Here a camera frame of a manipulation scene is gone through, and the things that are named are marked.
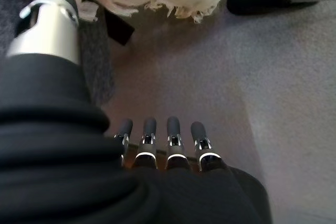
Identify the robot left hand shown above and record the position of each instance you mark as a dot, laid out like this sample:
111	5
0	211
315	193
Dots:
65	169

